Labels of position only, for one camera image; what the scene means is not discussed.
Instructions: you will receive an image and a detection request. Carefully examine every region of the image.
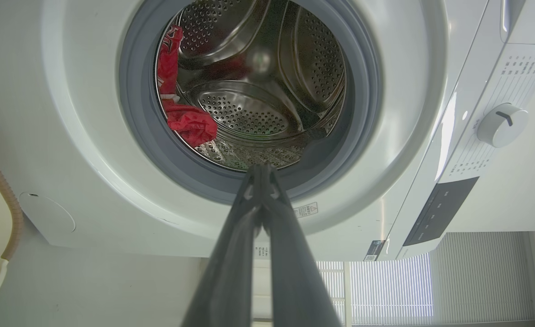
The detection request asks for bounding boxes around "grey rubber door gasket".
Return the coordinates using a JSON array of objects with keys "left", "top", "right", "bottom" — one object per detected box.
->
[{"left": 118, "top": 0, "right": 383, "bottom": 205}]

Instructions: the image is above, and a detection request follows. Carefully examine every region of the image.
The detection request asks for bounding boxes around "red garment with white stripes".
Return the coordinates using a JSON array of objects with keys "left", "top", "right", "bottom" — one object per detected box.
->
[{"left": 157, "top": 25, "right": 218, "bottom": 148}]

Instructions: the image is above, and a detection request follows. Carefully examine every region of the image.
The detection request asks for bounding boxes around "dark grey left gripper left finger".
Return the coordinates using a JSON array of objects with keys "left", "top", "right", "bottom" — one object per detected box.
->
[{"left": 181, "top": 164, "right": 263, "bottom": 327}]

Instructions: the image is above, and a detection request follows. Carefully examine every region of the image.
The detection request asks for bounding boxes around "white detergent drawer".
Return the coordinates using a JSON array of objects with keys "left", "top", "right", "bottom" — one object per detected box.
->
[{"left": 499, "top": 0, "right": 535, "bottom": 44}]

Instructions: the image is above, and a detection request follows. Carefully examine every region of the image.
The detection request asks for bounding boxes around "white window blind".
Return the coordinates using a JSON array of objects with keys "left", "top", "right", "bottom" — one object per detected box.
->
[{"left": 316, "top": 232, "right": 535, "bottom": 327}]

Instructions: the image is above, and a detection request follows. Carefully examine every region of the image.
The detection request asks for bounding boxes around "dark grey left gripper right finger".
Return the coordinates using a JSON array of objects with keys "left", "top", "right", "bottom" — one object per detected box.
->
[{"left": 263, "top": 164, "right": 343, "bottom": 327}]

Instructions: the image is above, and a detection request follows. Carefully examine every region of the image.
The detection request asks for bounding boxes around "round white filter cover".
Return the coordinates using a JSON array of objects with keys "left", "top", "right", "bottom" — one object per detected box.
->
[{"left": 19, "top": 192, "right": 76, "bottom": 234}]

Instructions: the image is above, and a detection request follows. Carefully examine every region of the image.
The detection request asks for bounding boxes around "black washer display panel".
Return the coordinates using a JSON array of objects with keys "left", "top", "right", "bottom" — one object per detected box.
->
[{"left": 403, "top": 176, "right": 480, "bottom": 247}]

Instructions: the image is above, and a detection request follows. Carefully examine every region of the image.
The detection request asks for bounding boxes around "white round program knob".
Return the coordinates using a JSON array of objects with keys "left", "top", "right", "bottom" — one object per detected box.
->
[{"left": 476, "top": 103, "right": 529, "bottom": 148}]

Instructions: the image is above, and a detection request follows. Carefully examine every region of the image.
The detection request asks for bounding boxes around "grey warning sticker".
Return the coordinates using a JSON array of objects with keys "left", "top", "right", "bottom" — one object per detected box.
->
[{"left": 293, "top": 202, "right": 319, "bottom": 219}]

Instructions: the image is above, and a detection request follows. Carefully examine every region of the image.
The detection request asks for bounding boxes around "white front-load washing machine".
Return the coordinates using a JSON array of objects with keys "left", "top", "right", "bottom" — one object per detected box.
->
[{"left": 0, "top": 0, "right": 535, "bottom": 262}]

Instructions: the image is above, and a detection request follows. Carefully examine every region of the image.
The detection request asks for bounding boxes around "stainless steel washing machine drum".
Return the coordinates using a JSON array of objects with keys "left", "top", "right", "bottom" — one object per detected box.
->
[{"left": 154, "top": 0, "right": 347, "bottom": 172}]

